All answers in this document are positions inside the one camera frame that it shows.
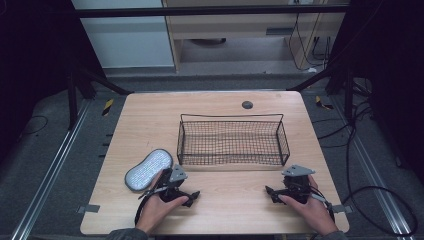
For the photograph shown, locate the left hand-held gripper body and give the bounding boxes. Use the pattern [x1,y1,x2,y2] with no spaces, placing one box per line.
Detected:
[155,164,189,203]

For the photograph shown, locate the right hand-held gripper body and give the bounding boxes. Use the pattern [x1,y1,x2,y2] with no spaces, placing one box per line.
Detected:
[280,164,316,205]

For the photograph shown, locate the person's right hand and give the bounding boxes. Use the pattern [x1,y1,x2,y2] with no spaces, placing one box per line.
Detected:
[277,174,340,236]

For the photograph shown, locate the person's left hand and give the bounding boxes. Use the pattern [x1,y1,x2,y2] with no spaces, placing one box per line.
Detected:
[135,169,190,235]

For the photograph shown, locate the grey padded eye mask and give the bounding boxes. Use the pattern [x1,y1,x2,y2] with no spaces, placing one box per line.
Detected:
[124,148,174,193]

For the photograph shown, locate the yellow black striped tape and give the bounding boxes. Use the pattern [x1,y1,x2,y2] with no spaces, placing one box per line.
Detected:
[315,95,335,111]
[101,98,115,117]

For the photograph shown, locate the white cabinet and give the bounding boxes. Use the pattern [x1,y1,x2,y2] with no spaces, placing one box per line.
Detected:
[71,0,176,69]

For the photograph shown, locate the light wooden desk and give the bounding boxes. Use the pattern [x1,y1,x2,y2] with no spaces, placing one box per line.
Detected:
[162,0,350,73]

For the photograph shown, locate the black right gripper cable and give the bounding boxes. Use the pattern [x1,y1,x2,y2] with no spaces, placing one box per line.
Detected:
[309,185,336,224]

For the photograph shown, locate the grey metal table bracket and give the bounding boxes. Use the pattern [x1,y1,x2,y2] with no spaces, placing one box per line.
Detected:
[77,204,101,215]
[331,204,353,215]

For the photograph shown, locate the black wire mesh basket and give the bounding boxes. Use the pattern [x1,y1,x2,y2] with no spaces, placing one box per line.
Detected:
[176,113,291,167]

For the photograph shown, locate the aluminium floor rail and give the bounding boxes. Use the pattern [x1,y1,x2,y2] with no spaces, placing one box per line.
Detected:
[9,99,92,240]
[329,96,414,240]

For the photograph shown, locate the black metal frame stand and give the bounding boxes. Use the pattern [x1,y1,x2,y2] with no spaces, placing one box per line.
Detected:
[287,64,359,121]
[64,64,134,132]

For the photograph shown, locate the black hanging desk cables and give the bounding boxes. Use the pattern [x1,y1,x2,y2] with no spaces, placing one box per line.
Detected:
[287,12,334,72]

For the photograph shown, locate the thin black floor cable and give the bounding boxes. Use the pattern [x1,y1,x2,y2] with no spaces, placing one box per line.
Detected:
[19,115,50,136]

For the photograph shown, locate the black horizontal frame bar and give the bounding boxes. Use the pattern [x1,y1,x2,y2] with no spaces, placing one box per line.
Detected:
[73,4,350,19]

